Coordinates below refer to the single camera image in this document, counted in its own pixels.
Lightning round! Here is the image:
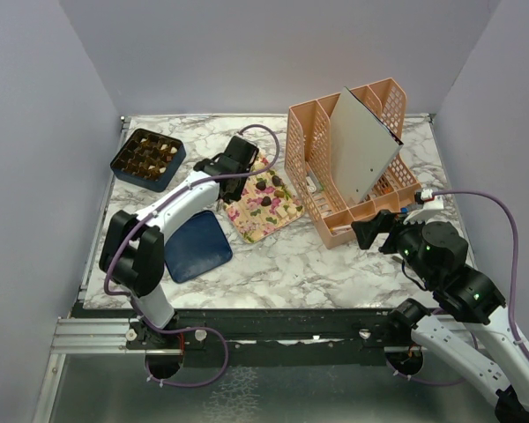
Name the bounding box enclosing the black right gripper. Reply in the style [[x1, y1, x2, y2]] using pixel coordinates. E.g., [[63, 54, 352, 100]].
[[352, 207, 437, 286]]

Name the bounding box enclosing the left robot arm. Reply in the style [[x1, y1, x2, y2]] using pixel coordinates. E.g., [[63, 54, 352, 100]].
[[99, 149, 258, 348]]

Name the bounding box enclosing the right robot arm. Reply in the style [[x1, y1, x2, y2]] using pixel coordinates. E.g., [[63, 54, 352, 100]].
[[351, 210, 529, 422]]

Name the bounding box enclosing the white rectangular chocolate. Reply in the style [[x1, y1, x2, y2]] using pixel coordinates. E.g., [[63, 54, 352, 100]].
[[276, 207, 290, 219]]

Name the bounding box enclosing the blue chocolate box with insert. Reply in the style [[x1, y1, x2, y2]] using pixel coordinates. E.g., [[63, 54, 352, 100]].
[[110, 128, 186, 192]]

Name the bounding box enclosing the glue stick with yellow cap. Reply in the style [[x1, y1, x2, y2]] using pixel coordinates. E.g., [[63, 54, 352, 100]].
[[330, 225, 351, 233]]

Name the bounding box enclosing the floral serving tray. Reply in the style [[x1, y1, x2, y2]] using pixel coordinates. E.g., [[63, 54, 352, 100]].
[[223, 167, 304, 243]]

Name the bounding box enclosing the peach plastic desk organizer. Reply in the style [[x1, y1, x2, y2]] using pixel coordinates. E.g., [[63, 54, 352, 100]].
[[285, 78, 421, 249]]

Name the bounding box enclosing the grey board in organizer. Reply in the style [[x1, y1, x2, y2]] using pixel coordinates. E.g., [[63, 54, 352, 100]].
[[330, 87, 403, 206]]

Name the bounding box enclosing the blue box lid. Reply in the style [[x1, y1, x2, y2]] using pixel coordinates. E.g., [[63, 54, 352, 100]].
[[164, 210, 233, 284]]

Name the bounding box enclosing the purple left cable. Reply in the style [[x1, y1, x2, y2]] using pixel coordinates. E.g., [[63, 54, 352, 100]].
[[103, 124, 281, 389]]

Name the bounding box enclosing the purple cable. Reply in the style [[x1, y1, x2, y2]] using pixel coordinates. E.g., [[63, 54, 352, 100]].
[[103, 124, 281, 389], [391, 189, 529, 388]]

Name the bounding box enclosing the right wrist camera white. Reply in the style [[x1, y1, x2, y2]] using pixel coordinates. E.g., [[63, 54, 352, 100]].
[[404, 189, 444, 224]]

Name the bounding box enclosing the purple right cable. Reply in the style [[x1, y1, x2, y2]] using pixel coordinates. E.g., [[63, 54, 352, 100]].
[[391, 189, 529, 388]]

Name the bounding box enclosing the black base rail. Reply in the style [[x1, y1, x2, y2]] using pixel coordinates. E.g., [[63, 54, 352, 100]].
[[123, 308, 428, 367]]

